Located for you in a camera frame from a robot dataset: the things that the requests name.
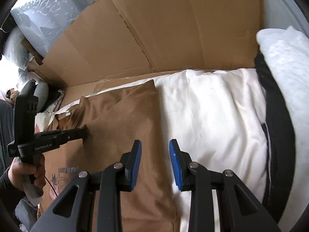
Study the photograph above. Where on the black trousers of person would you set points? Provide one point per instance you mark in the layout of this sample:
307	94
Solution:
10	196

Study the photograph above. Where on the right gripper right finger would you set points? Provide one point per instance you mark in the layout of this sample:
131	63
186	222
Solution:
239	209

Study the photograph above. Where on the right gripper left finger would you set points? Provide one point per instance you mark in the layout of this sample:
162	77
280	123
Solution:
93	199

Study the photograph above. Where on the black folded garment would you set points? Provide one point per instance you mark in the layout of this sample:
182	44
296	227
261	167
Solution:
280	137

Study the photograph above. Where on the white pillow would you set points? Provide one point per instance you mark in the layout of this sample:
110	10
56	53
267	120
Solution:
15	52

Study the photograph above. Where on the small teddy bear toy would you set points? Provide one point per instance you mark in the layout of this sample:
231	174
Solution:
11	94

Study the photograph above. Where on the white folded towel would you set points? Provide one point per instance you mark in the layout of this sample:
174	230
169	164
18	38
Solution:
286	54

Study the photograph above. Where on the grey wrapped mattress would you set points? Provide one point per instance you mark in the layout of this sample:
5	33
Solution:
43	21

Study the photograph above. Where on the brown cardboard sheet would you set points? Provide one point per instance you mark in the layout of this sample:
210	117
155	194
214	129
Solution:
113	39

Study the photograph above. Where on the brown graphic t-shirt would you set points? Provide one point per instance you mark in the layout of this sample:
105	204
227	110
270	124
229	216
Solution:
114	120

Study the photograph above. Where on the grey neck pillow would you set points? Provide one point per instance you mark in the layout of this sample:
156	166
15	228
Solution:
40	90

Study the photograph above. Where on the cream bear print bedsheet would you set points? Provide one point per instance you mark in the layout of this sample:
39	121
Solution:
217	118

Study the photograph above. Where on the dark green pillow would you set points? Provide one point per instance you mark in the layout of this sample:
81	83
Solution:
6	133

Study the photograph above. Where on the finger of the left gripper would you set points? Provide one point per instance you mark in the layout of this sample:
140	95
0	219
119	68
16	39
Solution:
65	136

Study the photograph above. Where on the person left hand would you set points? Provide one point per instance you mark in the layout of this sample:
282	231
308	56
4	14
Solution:
18	169

